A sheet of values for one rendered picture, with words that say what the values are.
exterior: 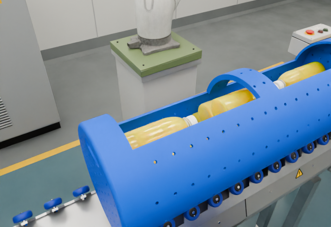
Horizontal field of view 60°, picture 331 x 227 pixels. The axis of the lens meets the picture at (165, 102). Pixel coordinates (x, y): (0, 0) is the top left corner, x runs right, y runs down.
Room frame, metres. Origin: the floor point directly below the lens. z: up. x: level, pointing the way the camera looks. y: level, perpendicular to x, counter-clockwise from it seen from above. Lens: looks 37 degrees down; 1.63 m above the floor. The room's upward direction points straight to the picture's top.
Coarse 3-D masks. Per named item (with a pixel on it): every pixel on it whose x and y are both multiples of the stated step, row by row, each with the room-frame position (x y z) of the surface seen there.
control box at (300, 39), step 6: (318, 24) 1.32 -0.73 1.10; (300, 30) 1.25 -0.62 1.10; (330, 30) 1.25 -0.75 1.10; (294, 36) 1.22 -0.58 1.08; (300, 36) 1.19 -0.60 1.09; (306, 36) 1.18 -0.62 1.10; (312, 36) 1.18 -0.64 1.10; (318, 36) 1.18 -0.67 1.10; (324, 36) 1.19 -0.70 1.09; (330, 36) 1.21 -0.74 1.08; (294, 42) 1.21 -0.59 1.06; (300, 42) 1.18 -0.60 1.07; (306, 42) 1.16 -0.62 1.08; (312, 42) 1.15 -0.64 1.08; (294, 48) 1.20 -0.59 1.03; (300, 48) 1.18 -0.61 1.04; (294, 54) 1.20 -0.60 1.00
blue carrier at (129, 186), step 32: (288, 64) 0.91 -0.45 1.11; (192, 96) 0.71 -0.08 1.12; (256, 96) 0.57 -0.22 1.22; (288, 96) 0.58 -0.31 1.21; (320, 96) 0.61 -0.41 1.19; (96, 128) 0.43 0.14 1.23; (128, 128) 0.59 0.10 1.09; (192, 128) 0.45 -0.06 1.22; (224, 128) 0.47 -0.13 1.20; (256, 128) 0.49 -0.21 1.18; (288, 128) 0.52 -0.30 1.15; (320, 128) 0.58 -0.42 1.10; (96, 160) 0.40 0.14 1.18; (128, 160) 0.37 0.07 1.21; (160, 160) 0.38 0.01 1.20; (192, 160) 0.40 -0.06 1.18; (224, 160) 0.42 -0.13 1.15; (256, 160) 0.46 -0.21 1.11; (96, 192) 0.46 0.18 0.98; (128, 192) 0.32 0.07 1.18; (160, 192) 0.34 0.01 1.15; (192, 192) 0.37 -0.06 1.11; (128, 224) 0.29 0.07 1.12; (160, 224) 0.33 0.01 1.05
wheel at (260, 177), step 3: (258, 171) 0.53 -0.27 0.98; (261, 171) 0.54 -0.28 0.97; (255, 174) 0.53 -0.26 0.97; (258, 174) 0.53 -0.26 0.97; (261, 174) 0.53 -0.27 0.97; (249, 177) 0.52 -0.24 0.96; (252, 177) 0.52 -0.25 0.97; (255, 177) 0.52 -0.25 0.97; (258, 177) 0.52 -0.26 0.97; (261, 177) 0.53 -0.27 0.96; (252, 180) 0.51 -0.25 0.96; (255, 180) 0.52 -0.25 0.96; (258, 180) 0.52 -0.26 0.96; (261, 180) 0.52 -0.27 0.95; (255, 183) 0.51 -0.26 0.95
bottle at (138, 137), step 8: (160, 120) 0.51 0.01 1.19; (168, 120) 0.51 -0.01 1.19; (176, 120) 0.51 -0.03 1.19; (184, 120) 0.53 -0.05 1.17; (144, 128) 0.48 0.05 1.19; (152, 128) 0.48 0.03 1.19; (160, 128) 0.48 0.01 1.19; (168, 128) 0.48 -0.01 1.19; (176, 128) 0.49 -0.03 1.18; (184, 128) 0.50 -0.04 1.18; (128, 136) 0.45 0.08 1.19; (136, 136) 0.45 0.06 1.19; (144, 136) 0.45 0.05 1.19; (152, 136) 0.46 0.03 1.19; (160, 136) 0.46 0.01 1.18; (136, 144) 0.44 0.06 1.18; (144, 144) 0.44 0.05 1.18
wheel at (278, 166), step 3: (276, 162) 0.57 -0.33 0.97; (279, 162) 0.57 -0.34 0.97; (270, 165) 0.56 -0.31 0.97; (273, 165) 0.56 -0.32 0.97; (276, 165) 0.56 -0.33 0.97; (279, 165) 0.57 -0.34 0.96; (270, 168) 0.55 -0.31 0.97; (273, 168) 0.56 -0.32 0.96; (276, 168) 0.56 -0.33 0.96; (279, 168) 0.56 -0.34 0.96; (270, 171) 0.56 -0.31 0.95; (273, 171) 0.55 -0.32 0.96; (276, 171) 0.55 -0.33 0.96
